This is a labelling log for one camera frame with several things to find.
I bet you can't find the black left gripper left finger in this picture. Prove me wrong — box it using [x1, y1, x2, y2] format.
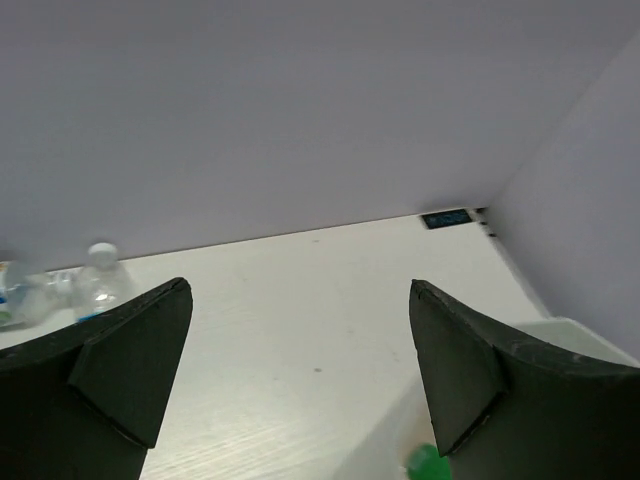
[1, 278, 193, 479]

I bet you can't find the white label clear bottle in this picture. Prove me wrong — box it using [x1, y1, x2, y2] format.
[1, 260, 75, 329]

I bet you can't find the green plastic bottle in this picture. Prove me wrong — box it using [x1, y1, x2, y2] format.
[404, 443, 452, 480]

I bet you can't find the dark table corner sticker right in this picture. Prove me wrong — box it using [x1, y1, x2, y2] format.
[420, 209, 474, 230]

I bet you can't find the blue label clear bottle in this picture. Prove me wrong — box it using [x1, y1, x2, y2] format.
[72, 242, 135, 323]

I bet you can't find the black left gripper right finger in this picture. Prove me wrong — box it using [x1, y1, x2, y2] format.
[409, 280, 639, 480]

